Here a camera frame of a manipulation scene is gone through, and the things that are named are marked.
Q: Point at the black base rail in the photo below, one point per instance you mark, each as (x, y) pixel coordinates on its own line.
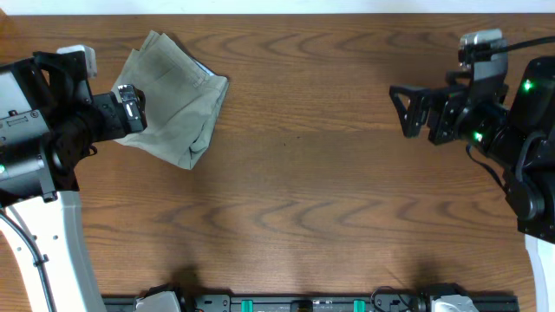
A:
(437, 297)

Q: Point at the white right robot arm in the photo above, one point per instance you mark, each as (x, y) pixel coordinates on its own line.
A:
(519, 138)

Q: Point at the khaki shorts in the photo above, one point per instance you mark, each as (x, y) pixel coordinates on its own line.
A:
(183, 100)

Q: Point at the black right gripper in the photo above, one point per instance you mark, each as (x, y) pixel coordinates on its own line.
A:
(447, 103)

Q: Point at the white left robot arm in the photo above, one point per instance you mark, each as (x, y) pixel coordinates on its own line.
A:
(41, 209)

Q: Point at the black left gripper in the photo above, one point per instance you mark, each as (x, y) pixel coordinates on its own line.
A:
(114, 126)

